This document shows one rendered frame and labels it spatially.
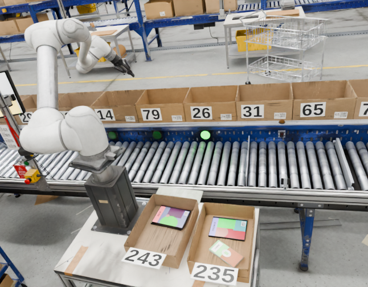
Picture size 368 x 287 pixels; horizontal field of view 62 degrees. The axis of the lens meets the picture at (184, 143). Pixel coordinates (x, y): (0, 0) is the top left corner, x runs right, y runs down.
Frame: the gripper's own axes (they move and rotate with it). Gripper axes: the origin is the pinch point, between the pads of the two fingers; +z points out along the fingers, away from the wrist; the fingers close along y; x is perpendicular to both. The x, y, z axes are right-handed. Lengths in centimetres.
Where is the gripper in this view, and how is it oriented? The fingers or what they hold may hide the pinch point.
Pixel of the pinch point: (130, 73)
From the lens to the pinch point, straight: 258.9
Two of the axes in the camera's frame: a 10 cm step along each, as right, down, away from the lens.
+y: 8.0, -4.9, -3.4
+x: -1.8, -7.4, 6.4
